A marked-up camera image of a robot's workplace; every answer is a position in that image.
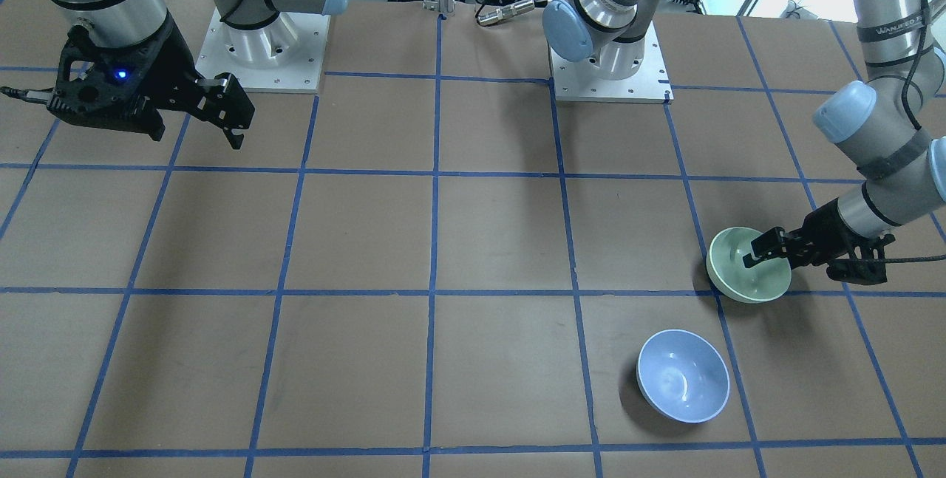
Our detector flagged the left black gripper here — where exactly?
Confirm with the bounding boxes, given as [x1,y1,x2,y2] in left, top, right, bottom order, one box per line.
[742,198,857,269]

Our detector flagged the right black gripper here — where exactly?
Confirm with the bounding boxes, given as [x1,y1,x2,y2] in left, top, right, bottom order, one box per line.
[141,16,256,149]

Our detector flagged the green bowl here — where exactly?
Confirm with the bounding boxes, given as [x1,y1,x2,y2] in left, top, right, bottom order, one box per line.
[706,228,793,304]

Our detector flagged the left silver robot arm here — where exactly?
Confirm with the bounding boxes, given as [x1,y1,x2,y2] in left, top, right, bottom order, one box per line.
[542,0,944,282]

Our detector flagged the blue bowl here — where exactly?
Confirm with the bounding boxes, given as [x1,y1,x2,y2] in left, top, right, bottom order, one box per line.
[635,329,731,424]

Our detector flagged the silver cylindrical connector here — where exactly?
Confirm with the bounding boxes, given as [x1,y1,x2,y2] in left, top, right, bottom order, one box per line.
[475,0,535,27]

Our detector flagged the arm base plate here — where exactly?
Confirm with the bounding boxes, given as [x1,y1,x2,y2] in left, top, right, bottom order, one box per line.
[196,11,333,95]
[548,23,675,103]

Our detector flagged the black braided cable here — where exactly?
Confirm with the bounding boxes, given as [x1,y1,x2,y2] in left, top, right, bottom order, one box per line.
[850,0,946,266]

